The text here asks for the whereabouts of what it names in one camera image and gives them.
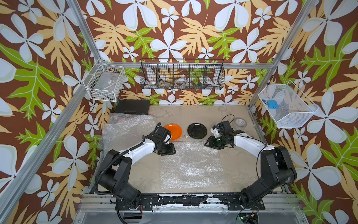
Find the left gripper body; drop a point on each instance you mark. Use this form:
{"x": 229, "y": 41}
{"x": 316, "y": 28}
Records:
{"x": 166, "y": 149}

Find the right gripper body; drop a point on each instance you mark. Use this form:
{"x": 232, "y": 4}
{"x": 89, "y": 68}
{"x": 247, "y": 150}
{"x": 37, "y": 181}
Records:
{"x": 216, "y": 143}

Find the black dinner plate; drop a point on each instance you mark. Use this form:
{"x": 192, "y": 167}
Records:
{"x": 197, "y": 131}

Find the bubble wrap pile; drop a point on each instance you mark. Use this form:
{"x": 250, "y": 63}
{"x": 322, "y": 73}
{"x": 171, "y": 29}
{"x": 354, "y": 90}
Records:
{"x": 124, "y": 131}

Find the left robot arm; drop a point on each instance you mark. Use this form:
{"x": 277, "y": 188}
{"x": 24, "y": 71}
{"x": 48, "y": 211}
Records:
{"x": 114, "y": 172}

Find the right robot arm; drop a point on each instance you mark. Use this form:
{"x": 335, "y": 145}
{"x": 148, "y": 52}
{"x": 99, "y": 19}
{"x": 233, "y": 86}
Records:
{"x": 276, "y": 165}

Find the orange dinner plate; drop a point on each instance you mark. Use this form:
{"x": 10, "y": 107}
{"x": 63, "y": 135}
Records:
{"x": 175, "y": 130}

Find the clear tape roll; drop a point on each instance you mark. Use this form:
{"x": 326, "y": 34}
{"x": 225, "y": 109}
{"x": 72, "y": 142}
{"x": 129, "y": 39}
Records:
{"x": 239, "y": 122}

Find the black plastic case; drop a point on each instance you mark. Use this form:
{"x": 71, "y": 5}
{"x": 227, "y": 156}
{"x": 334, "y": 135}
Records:
{"x": 133, "y": 106}

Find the blue small object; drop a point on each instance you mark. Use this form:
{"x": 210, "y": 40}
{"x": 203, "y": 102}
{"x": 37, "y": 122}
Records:
{"x": 272, "y": 104}

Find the black wire basket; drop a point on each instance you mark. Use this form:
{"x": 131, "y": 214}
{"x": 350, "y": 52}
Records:
{"x": 172, "y": 73}

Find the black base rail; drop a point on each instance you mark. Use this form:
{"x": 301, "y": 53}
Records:
{"x": 148, "y": 201}

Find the white wire basket right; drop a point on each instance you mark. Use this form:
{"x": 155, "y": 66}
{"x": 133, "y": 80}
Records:
{"x": 295, "y": 107}

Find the white wire basket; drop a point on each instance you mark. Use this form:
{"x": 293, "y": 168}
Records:
{"x": 295, "y": 107}
{"x": 104, "y": 81}

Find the white wire basket left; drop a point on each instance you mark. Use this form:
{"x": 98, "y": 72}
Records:
{"x": 104, "y": 81}

